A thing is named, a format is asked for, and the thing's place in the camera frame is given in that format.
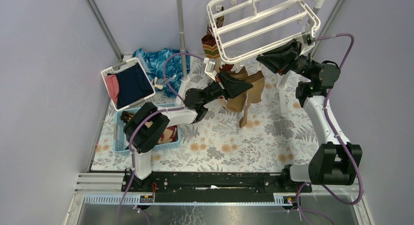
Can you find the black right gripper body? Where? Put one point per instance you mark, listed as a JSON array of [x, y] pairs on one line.
[[302, 65]]

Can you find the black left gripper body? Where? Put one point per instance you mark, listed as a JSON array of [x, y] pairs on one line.
[[223, 86]]

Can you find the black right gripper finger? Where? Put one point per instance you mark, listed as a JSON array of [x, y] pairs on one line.
[[278, 63], [284, 48]]

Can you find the tan brown cuff sock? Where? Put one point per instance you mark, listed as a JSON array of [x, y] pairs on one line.
[[257, 81], [236, 104]]

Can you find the red cuff multicolour sock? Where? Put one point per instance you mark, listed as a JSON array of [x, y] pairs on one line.
[[211, 49], [226, 68]]

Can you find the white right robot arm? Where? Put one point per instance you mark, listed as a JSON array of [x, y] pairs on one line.
[[337, 160]]

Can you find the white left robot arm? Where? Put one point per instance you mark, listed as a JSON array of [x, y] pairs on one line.
[[146, 127]]

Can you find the white clip drying hanger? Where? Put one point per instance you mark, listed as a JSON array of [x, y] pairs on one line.
[[254, 27]]

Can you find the pile of assorted socks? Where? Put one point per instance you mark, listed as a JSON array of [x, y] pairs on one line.
[[164, 137]]

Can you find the floral patterned table mat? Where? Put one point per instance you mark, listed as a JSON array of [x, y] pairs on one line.
[[267, 143]]

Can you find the blue patterned cloth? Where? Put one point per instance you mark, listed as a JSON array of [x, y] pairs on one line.
[[166, 65]]

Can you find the light blue sock basket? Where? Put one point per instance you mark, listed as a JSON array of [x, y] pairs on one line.
[[120, 144]]

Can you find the dark navy folded garment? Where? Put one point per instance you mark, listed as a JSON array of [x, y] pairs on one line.
[[134, 85]]

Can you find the white plastic basket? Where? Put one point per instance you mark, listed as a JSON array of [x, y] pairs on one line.
[[119, 68]]

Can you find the pink folded garment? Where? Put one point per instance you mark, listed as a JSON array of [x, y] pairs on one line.
[[113, 88]]

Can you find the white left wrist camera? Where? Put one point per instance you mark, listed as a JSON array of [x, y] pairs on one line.
[[212, 68]]

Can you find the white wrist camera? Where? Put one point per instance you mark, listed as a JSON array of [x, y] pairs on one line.
[[307, 41], [212, 68]]

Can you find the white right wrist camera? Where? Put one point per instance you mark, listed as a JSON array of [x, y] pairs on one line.
[[307, 41]]

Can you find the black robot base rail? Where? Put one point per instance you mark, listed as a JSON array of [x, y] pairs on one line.
[[212, 187]]

